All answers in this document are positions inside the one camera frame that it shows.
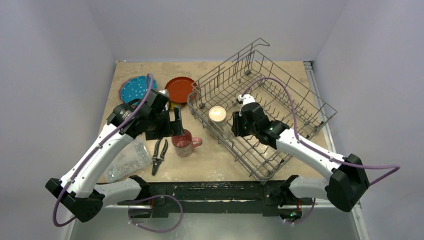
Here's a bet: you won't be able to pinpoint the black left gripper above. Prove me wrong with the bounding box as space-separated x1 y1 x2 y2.
146 105 184 140

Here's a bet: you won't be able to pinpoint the pink ghost pattern mug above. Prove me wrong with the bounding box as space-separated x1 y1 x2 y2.
171 129 203 157

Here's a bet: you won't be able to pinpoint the tall cream seahorse cup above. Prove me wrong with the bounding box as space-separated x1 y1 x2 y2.
207 105 227 138

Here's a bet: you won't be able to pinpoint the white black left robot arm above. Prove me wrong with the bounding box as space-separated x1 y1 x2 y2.
45 89 184 223

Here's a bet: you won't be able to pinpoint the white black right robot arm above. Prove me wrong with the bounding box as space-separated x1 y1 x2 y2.
231 102 370 212

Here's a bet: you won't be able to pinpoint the yellow plate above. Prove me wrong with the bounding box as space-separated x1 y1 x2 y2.
169 101 184 111

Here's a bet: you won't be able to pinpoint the orange fluted plate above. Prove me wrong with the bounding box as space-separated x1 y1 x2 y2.
165 76 198 104

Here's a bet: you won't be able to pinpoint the clear plastic screw box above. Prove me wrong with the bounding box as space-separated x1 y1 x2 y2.
103 139 153 183

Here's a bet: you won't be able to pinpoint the blue polka dot plate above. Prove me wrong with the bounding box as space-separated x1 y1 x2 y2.
119 75 151 106

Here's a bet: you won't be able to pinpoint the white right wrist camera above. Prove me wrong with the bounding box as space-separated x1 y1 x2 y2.
236 93 256 106

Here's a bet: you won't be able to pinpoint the black grey wire stripper pliers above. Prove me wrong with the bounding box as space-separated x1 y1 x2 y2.
151 139 169 176

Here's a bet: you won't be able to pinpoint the grey wire dish rack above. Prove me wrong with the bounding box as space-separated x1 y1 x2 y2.
187 37 338 182

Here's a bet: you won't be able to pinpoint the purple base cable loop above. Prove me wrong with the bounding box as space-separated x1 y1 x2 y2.
127 194 184 234

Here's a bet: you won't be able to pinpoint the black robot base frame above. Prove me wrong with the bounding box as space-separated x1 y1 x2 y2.
117 180 313 220

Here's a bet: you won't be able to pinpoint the aluminium rail right side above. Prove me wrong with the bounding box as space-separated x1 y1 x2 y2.
303 61 370 240

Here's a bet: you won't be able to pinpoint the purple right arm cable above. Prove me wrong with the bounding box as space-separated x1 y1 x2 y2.
243 77 401 186

